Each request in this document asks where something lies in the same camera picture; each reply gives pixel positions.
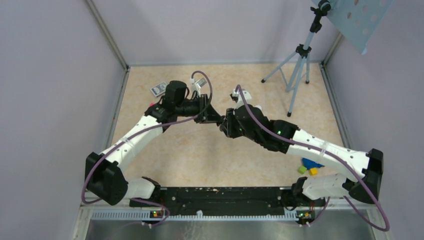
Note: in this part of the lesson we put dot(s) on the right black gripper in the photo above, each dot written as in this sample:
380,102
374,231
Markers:
228,126

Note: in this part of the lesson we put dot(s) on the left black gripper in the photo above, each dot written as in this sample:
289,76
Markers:
207,113

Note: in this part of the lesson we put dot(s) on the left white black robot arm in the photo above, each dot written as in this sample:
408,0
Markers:
104,172

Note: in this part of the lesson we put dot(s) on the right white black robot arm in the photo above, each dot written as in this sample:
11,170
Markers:
358,173

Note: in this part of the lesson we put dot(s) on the grey playing card box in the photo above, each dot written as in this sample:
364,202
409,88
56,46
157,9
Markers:
159,89

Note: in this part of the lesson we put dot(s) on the green cube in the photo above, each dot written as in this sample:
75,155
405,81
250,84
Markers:
302,170

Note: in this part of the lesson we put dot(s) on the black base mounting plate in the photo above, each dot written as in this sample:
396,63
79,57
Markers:
232,201

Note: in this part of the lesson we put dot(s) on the yellow cube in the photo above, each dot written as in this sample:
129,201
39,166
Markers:
313,171

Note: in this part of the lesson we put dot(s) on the perforated grey metal plate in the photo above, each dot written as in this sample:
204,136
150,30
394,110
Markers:
356,20

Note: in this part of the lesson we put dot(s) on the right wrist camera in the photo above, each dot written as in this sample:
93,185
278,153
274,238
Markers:
240,97

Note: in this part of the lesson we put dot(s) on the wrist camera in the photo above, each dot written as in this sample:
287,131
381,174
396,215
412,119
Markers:
197,84
240,97

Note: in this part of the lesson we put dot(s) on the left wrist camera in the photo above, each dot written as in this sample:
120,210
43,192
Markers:
197,84

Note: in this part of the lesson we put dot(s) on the grey camera tripod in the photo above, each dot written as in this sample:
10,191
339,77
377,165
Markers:
302,67

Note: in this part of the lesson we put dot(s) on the white cable duct rail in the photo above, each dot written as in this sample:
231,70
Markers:
147,215

